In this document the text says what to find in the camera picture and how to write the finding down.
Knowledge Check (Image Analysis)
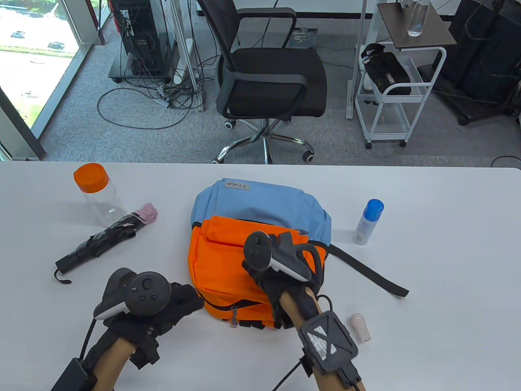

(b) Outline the person's left hand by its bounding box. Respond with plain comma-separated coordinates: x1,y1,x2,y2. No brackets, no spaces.
101,281,205,370

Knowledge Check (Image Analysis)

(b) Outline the person's right hand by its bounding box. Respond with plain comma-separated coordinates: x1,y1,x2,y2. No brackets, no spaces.
242,231,327,330

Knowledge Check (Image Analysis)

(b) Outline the orange and blue school bag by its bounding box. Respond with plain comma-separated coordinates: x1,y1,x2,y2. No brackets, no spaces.
188,178,410,330

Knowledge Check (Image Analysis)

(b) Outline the small pink stapler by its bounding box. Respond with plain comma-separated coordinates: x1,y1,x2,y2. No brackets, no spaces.
348,312,372,345

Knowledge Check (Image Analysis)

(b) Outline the white spray can blue cap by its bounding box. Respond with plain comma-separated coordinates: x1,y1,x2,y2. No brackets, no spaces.
352,199,385,246

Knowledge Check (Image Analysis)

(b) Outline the person's left forearm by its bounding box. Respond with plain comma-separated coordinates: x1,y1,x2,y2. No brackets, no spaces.
91,338,137,391

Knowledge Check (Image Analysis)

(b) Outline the person's right forearm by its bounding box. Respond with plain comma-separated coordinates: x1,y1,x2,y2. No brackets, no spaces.
280,287,365,391

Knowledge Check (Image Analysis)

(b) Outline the black bag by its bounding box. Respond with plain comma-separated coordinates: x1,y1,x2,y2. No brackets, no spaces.
361,43,412,96

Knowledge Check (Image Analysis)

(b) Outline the clear plastic bag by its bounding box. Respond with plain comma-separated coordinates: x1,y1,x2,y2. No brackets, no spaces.
287,28,318,49

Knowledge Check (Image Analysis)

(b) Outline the black right hand controller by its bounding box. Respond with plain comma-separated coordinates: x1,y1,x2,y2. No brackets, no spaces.
243,231,322,283

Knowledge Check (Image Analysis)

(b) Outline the black hand controller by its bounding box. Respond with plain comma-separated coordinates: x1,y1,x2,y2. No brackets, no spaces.
93,267,172,321
243,231,322,283

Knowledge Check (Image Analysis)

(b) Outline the black left hand controller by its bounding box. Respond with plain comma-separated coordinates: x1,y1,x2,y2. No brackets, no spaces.
93,267,172,321

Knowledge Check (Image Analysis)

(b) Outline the black and pink folded umbrella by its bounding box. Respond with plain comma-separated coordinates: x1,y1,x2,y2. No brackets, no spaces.
54,202,159,285

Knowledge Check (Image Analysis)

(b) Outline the clear bottle with orange lid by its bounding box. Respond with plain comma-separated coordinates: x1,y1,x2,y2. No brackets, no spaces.
73,163,128,227

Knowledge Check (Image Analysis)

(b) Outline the black office chair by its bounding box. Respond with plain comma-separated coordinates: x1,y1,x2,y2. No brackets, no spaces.
197,0,328,165

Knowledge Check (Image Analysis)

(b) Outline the black computer tower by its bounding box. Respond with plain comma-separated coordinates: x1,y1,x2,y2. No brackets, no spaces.
108,0,180,84

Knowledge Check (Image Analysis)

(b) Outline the white cart with brown top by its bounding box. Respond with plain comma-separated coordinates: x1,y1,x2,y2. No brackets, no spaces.
354,2,457,149

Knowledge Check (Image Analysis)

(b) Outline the clear water bottle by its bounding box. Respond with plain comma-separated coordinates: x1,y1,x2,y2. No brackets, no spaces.
407,0,430,37

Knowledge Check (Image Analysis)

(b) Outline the black equipment stand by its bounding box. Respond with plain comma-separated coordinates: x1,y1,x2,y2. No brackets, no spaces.
419,0,521,126

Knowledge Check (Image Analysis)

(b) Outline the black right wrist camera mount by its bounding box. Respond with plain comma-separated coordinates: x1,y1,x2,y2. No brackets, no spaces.
297,310,359,376

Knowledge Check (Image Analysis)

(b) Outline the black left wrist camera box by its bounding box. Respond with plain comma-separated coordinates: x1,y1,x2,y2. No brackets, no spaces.
50,357,99,391

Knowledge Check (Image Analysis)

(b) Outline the aluminium frame leg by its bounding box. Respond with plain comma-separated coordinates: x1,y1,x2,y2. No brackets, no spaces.
169,0,206,113

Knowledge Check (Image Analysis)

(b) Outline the tangle of black floor cables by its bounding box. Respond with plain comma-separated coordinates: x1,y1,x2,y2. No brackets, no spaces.
97,0,220,130

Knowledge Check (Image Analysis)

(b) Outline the white frame post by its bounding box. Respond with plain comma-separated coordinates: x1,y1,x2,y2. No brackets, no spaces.
346,0,369,120

